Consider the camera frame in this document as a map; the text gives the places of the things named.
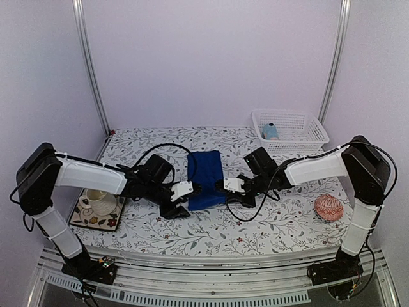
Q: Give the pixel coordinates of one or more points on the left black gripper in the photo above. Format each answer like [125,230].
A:
[173,212]

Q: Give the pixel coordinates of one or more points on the dark blue towel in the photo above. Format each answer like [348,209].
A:
[205,169]

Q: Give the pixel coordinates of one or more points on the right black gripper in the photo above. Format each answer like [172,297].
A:
[237,197]

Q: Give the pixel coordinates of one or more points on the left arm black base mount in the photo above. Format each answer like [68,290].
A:
[83,268]

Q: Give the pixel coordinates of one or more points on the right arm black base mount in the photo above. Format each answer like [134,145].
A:
[342,267]

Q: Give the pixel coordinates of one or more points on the aluminium frame post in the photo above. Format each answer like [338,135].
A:
[341,32]
[78,11]

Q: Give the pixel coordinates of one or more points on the floral square coaster tile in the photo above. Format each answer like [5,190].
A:
[86,218]

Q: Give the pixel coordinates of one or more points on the floral patterned tablecloth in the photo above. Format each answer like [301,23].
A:
[284,226]

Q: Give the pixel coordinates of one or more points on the left aluminium frame post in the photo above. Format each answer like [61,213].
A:
[78,11]

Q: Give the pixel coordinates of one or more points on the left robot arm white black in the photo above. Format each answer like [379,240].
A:
[47,169]

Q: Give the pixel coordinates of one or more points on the light blue orange dotted towel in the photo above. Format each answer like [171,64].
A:
[269,132]

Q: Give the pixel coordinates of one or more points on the cream ribbed mug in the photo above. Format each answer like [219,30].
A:
[100,202]

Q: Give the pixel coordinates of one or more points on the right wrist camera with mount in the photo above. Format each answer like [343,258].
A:
[234,185]

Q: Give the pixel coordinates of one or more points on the right aluminium frame post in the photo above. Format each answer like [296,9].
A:
[341,32]

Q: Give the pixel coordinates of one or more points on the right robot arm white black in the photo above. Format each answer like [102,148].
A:
[369,171]

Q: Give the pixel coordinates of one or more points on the red white patterned bowl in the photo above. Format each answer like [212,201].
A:
[328,208]

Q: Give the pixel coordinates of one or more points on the white plastic perforated basket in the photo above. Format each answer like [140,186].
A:
[298,133]

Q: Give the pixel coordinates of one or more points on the front aluminium rail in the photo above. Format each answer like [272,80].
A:
[166,280]

